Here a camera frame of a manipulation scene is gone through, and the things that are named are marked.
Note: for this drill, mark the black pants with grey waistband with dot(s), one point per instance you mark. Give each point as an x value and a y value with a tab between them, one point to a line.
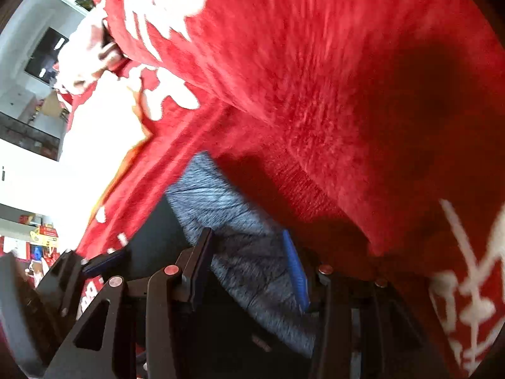
236	244

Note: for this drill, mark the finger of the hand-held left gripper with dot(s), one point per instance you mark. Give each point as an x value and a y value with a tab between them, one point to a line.
103	262

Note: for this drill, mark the shelf with red boxes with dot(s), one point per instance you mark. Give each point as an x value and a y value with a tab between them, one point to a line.
39	241

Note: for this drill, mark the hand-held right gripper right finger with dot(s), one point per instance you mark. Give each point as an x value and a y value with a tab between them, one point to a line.
295	272

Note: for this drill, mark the dark wall screen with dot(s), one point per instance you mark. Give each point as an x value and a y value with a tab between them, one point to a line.
43	57

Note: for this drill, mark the red printed blanket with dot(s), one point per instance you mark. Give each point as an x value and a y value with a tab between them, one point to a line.
315	87

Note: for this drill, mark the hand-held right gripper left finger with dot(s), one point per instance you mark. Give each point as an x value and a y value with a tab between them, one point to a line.
199	256

